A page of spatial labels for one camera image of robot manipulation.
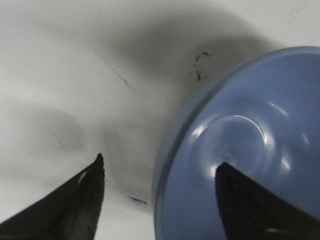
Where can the light blue bowl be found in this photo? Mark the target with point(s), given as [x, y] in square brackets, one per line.
[261, 117]

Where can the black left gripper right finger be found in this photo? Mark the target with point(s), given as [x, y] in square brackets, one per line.
[251, 212]

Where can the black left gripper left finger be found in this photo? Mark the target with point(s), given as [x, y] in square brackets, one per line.
[70, 212]

